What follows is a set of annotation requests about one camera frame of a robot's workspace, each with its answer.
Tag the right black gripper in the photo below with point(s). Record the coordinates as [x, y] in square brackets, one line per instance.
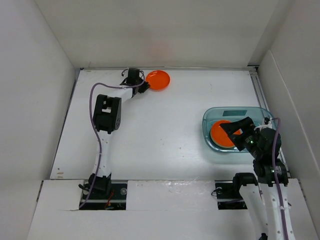
[246, 125]

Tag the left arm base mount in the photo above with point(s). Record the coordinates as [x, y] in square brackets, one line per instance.
[99, 200]

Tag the teal plastic bin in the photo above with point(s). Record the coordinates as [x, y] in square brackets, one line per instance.
[260, 117]

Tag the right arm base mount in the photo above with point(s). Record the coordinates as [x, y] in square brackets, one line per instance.
[227, 192]

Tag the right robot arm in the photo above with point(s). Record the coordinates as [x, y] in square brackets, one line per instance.
[265, 191]

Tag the cream plate with flowers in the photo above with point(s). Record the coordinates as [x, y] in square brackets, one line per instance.
[220, 148]

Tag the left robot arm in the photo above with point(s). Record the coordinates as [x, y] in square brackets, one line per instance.
[105, 118]

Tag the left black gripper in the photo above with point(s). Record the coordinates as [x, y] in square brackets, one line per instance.
[145, 87]

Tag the orange plate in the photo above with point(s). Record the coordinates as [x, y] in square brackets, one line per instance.
[158, 80]
[219, 136]

